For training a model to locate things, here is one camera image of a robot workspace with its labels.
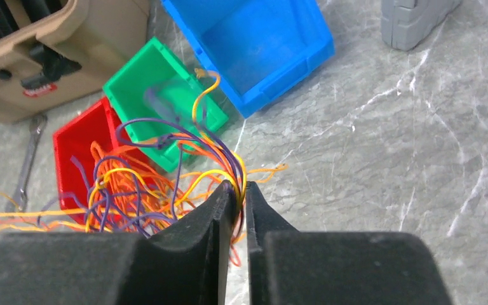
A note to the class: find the tan open toolbox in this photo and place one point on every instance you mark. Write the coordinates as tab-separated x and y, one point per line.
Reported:
53	52

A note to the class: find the grey plastic case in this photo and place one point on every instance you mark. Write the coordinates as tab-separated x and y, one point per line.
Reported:
405	23

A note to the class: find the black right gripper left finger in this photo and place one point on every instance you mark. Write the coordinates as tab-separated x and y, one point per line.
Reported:
185	263

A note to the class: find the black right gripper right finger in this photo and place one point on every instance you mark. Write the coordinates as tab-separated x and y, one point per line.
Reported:
288	266

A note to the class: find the blue plastic bin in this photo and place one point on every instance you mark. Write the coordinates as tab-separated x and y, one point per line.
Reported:
260	48

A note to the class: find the metal wrench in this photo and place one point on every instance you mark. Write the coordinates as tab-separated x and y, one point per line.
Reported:
19	197

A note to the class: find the red plastic bin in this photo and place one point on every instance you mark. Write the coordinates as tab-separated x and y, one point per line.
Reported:
105	184

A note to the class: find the green plastic bin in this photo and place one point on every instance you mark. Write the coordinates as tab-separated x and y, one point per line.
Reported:
152	88

